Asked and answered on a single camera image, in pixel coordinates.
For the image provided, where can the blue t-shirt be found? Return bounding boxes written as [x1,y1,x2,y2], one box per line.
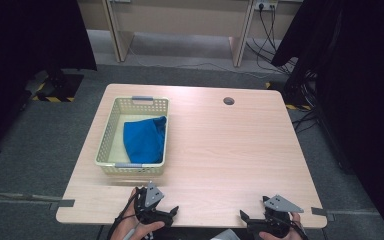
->
[123,115,168,164]

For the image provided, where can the black stand base striped edge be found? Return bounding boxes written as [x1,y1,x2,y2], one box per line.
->
[264,81,313,112]
[24,68,85,104]

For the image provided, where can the white floor cable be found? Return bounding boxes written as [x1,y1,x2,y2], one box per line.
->
[128,46,271,79]

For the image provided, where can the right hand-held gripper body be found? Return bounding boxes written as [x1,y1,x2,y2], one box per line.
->
[246,194,305,238]

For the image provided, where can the white power socket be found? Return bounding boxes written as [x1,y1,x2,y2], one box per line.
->
[253,0,279,11]

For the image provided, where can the beige wooden desk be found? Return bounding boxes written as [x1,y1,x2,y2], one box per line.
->
[77,0,304,68]

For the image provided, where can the pale yellow plastic basket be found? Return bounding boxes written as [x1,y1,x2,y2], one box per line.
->
[94,95,170,177]

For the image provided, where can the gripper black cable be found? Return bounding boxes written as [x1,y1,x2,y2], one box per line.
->
[106,191,138,240]
[291,218,310,240]

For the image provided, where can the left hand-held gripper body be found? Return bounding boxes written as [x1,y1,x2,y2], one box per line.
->
[134,181,174,228]

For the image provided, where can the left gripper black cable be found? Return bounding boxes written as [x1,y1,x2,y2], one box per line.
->
[106,191,138,240]

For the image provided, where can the grey tape strip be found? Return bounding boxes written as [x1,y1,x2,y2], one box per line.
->
[49,198,76,211]
[310,206,336,222]

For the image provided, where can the black curtain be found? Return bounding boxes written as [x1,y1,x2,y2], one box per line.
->
[0,0,98,159]
[271,0,384,240]

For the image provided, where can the white sheet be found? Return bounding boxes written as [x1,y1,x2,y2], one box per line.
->
[209,228,241,240]

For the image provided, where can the tangle of black cables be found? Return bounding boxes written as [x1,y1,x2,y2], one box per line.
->
[245,3,321,134]

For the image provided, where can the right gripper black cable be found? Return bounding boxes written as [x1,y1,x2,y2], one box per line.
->
[291,218,310,240]

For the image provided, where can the person's right hand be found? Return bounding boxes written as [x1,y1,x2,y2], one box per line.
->
[259,212,303,240]

